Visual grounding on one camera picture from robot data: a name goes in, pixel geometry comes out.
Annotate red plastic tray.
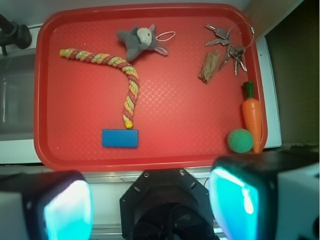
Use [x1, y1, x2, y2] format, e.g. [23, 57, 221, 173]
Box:
[33, 3, 264, 172]

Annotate twisted red yellow rope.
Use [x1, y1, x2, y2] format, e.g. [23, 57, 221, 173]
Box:
[59, 47, 140, 130]

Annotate silver keys on ring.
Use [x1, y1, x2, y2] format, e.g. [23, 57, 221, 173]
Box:
[204, 22, 255, 76]

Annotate black clamp knob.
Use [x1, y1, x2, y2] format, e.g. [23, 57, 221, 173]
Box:
[0, 14, 32, 57]

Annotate green textured ball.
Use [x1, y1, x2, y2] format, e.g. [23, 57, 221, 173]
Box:
[227, 128, 254, 154]

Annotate gray plush animal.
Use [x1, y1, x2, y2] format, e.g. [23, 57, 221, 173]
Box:
[116, 24, 169, 62]

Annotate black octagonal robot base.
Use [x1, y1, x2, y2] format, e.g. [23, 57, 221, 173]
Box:
[119, 168, 219, 240]

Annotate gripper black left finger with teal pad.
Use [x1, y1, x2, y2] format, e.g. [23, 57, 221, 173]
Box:
[0, 170, 94, 240]

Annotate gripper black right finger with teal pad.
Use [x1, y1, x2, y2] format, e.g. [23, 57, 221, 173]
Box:
[208, 150, 320, 240]

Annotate orange toy carrot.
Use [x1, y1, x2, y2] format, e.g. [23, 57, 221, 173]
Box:
[242, 81, 262, 153]

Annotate blue rectangular block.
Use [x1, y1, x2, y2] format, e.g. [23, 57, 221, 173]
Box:
[101, 129, 139, 148]

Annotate brown wood piece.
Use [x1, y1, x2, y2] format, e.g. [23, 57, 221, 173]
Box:
[198, 50, 220, 84]

